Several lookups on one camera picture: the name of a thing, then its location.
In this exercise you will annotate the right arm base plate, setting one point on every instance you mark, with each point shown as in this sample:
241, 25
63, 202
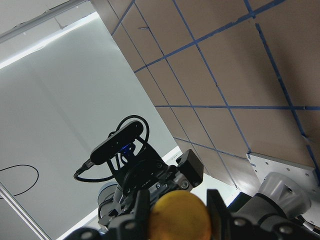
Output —
287, 190

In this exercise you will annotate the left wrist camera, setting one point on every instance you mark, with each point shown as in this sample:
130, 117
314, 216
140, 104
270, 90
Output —
115, 143

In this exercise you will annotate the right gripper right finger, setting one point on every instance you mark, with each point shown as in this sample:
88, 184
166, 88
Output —
217, 210

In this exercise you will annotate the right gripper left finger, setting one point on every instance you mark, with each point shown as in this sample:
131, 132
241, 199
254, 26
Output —
142, 208

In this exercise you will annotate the yellow push button switch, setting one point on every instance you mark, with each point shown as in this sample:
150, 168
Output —
179, 215

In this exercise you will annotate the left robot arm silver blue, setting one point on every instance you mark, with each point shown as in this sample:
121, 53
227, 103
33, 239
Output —
108, 208

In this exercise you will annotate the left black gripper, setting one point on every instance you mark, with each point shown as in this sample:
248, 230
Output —
144, 169

